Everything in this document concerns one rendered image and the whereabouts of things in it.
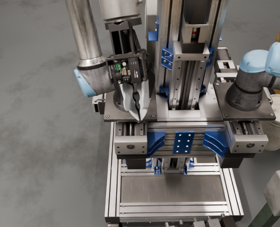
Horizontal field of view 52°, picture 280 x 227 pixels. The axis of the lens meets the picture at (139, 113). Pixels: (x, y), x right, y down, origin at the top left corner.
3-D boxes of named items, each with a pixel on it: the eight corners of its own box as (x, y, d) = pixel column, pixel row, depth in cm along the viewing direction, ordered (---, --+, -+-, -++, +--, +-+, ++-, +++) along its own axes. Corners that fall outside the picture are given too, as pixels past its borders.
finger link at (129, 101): (122, 129, 59) (114, 86, 56) (127, 119, 65) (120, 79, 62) (137, 128, 59) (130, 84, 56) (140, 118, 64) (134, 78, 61)
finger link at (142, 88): (137, 128, 59) (130, 84, 56) (140, 118, 64) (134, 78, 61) (152, 126, 58) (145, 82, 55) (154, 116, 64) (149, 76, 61)
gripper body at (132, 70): (109, 89, 55) (96, 24, 51) (117, 79, 63) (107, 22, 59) (148, 84, 53) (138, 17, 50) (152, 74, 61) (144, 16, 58)
